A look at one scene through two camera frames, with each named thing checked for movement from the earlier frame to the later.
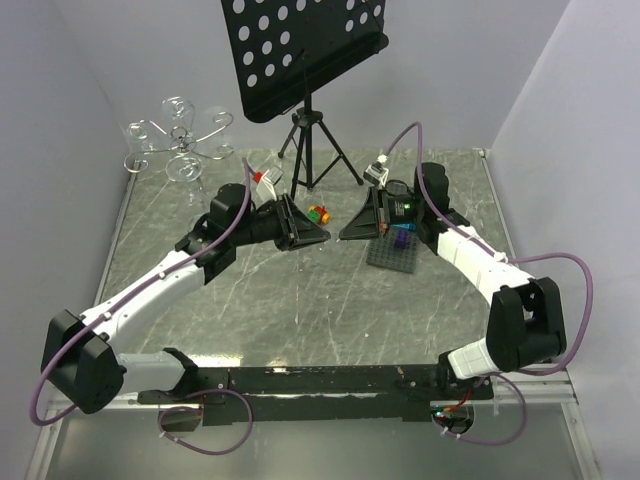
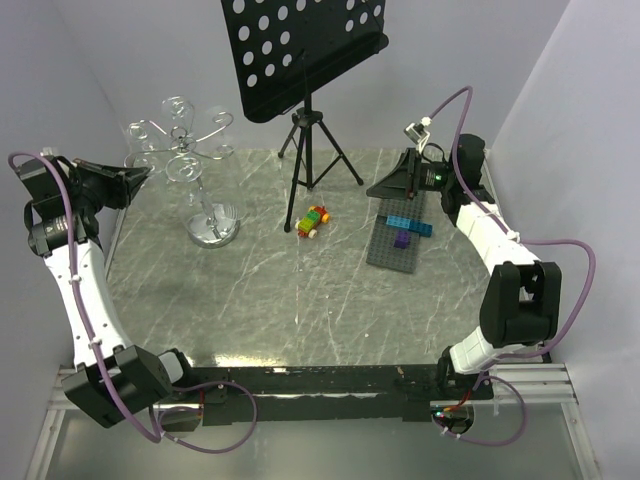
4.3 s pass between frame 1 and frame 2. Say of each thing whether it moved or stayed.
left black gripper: moved
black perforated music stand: stayed
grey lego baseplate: stayed
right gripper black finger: moved
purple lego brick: stayed
